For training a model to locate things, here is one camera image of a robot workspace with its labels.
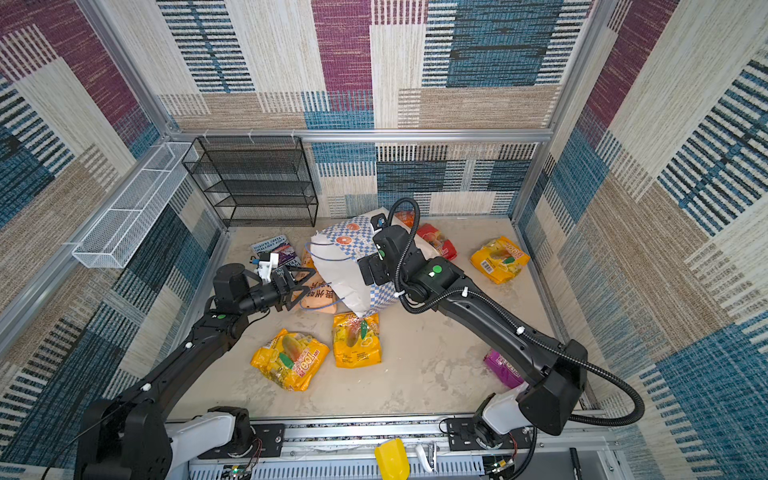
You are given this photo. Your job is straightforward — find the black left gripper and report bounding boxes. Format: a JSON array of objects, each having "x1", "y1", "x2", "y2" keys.
[{"x1": 237, "y1": 267, "x2": 313, "y2": 318}]

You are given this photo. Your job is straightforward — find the orange sweet potato snack bag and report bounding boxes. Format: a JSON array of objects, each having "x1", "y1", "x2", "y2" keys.
[{"x1": 300, "y1": 250, "x2": 340, "y2": 315}]

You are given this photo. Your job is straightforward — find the blue checkered paper bag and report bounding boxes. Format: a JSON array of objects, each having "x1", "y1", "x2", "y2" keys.
[{"x1": 309, "y1": 207, "x2": 442, "y2": 319}]

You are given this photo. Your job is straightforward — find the yellow mango candy bag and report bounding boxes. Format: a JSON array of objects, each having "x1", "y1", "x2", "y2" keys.
[
  {"x1": 250, "y1": 329, "x2": 330, "y2": 391},
  {"x1": 470, "y1": 236, "x2": 530, "y2": 285},
  {"x1": 332, "y1": 312, "x2": 382, "y2": 369}
]

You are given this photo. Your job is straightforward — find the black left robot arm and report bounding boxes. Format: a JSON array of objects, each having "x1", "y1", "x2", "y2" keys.
[{"x1": 74, "y1": 263, "x2": 315, "y2": 479}]

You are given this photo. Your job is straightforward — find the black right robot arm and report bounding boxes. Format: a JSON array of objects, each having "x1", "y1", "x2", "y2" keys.
[{"x1": 358, "y1": 215, "x2": 588, "y2": 435}]

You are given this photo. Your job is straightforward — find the red fruit candy bag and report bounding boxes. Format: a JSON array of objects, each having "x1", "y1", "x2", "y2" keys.
[{"x1": 417, "y1": 223, "x2": 457, "y2": 260}]

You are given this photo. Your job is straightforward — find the purple grape candy bag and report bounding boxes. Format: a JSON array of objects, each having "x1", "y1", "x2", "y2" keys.
[{"x1": 484, "y1": 350, "x2": 524, "y2": 389}]

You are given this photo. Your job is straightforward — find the blue magazine booklet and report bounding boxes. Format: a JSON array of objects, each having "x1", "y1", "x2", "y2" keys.
[{"x1": 251, "y1": 235, "x2": 301, "y2": 267}]

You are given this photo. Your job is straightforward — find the small orange chip packet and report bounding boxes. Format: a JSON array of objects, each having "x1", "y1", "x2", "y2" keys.
[{"x1": 395, "y1": 210, "x2": 415, "y2": 229}]

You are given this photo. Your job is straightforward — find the yellow plastic scoop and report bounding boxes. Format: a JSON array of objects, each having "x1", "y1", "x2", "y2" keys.
[{"x1": 374, "y1": 438, "x2": 410, "y2": 480}]

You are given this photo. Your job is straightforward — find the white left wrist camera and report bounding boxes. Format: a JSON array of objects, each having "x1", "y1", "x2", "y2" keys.
[{"x1": 256, "y1": 252, "x2": 280, "y2": 283}]

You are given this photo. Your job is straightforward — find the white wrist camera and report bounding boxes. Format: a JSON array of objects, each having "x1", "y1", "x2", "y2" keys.
[
  {"x1": 256, "y1": 252, "x2": 280, "y2": 283},
  {"x1": 370, "y1": 213, "x2": 390, "y2": 232}
]

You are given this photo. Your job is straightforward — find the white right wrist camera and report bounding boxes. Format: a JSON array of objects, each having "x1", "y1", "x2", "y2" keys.
[{"x1": 370, "y1": 213, "x2": 390, "y2": 232}]

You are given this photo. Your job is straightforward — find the black wire shelf rack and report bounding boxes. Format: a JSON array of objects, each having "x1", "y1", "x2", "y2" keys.
[{"x1": 181, "y1": 136, "x2": 319, "y2": 228}]

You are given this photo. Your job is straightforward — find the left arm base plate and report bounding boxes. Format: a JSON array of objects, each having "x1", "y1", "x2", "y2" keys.
[{"x1": 198, "y1": 423, "x2": 286, "y2": 460}]

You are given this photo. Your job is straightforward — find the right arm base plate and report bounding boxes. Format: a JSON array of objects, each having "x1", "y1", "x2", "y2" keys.
[{"x1": 439, "y1": 417, "x2": 532, "y2": 452}]

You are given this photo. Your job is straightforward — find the white wire mesh basket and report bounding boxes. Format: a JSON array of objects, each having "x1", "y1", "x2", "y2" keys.
[{"x1": 72, "y1": 142, "x2": 191, "y2": 269}]

